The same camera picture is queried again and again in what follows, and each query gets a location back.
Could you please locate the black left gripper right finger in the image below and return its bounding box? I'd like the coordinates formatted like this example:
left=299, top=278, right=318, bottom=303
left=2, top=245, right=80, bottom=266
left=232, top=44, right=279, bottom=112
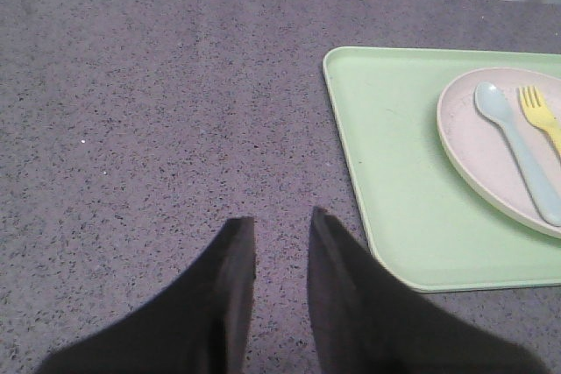
left=308, top=208, right=547, bottom=373

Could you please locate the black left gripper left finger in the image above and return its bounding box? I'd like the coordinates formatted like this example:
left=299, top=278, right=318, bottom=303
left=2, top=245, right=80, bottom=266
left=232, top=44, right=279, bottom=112
left=38, top=217, right=255, bottom=373

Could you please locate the yellow plastic fork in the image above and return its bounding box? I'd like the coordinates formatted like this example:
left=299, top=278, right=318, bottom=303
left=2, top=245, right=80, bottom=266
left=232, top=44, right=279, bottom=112
left=518, top=86, right=560, bottom=154

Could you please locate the beige round plate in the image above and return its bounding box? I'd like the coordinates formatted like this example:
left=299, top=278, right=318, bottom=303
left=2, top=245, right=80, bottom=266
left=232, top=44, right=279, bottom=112
left=437, top=67, right=560, bottom=238

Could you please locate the light blue plastic spoon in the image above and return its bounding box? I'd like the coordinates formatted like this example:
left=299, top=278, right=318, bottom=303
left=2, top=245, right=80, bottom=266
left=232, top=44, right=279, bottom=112
left=474, top=81, right=560, bottom=226

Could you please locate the light green plastic tray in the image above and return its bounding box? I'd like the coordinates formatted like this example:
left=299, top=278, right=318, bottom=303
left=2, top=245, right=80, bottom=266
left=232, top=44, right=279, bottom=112
left=323, top=46, right=560, bottom=293

